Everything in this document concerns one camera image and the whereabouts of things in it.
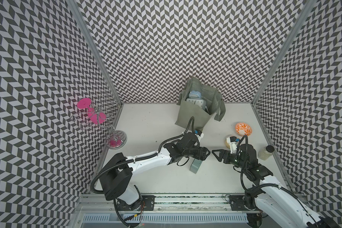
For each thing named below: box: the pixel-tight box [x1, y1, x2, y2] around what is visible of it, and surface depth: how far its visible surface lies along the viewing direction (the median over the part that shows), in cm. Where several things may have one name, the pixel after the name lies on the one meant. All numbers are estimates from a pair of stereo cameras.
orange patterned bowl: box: [235, 122, 253, 137], surface depth 101 cm
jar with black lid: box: [257, 144, 276, 161], surface depth 84 cm
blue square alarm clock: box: [188, 90, 202, 99], surface depth 104 cm
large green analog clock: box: [189, 158, 203, 174], surface depth 80 cm
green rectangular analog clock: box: [185, 97, 207, 112], surface depth 101 cm
